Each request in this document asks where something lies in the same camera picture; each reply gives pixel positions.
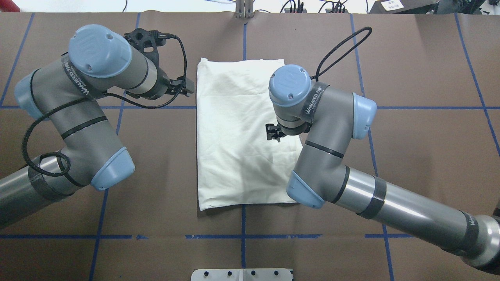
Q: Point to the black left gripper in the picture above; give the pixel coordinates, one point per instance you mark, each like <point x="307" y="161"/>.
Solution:
<point x="161" y="89"/>

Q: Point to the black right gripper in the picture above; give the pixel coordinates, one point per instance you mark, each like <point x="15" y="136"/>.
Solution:
<point x="273" y="132"/>

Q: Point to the cream long-sleeve cat shirt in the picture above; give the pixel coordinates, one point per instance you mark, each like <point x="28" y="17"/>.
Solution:
<point x="237" y="165"/>

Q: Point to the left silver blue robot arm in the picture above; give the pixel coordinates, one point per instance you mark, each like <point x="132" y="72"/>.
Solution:
<point x="99" y="63"/>

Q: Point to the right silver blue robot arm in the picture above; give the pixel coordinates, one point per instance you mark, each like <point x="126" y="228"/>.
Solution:
<point x="332" y="118"/>

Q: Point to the black box white label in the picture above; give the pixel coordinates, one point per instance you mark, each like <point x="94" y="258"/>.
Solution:
<point x="404" y="7"/>

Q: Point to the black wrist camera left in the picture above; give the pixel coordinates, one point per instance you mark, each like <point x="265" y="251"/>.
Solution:
<point x="147" y="42"/>

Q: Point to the aluminium frame post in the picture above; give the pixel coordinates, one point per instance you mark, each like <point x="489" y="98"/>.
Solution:
<point x="244" y="9"/>

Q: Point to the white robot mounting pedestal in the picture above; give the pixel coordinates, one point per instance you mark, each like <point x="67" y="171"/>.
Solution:
<point x="255" y="274"/>

